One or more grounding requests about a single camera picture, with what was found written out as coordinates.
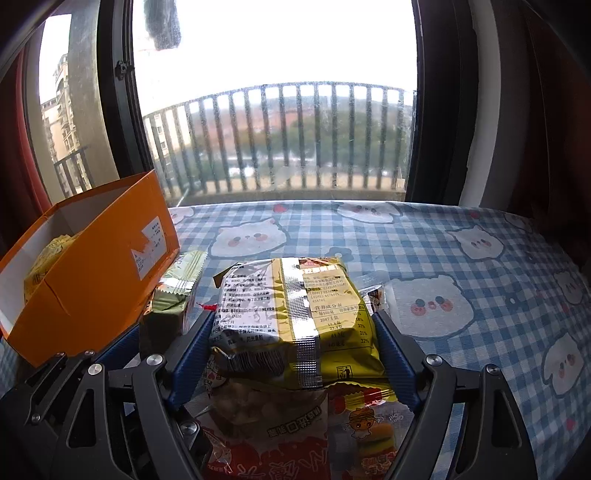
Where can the clear red vacuum food pack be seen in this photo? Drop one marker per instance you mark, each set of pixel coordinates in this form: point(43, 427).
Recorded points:
point(372, 290)

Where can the red peanut snack bag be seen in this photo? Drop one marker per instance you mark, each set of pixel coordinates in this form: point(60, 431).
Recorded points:
point(258, 431)

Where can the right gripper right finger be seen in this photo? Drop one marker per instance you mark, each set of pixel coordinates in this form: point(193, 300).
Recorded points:
point(493, 441)

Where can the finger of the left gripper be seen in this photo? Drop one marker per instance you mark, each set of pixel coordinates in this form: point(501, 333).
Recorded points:
point(121, 350)

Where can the blue checkered bear tablecloth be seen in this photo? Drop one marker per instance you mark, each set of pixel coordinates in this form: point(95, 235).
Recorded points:
point(473, 284)

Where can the yellow silver snack pack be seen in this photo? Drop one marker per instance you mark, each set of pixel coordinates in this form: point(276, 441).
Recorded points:
point(296, 323)

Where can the balcony metal railing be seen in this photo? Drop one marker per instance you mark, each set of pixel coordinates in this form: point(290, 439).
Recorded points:
point(309, 139)

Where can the black window frame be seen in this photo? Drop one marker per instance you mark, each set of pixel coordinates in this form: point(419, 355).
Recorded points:
point(448, 81)

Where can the burger gummy candy packet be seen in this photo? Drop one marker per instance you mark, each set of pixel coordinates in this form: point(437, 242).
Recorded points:
point(366, 426)

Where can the hanging grey cloth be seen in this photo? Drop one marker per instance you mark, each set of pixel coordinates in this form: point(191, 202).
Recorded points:
point(161, 23)

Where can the orange cardboard box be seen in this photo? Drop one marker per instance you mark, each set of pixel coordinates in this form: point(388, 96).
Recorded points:
point(124, 240)

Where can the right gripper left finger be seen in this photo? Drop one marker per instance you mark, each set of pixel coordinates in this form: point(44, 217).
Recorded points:
point(152, 434)

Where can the yellow chip bag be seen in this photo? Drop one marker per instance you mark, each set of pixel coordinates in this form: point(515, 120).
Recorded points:
point(48, 256)

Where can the green snack packet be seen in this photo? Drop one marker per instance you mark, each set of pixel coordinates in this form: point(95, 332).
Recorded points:
point(166, 312)

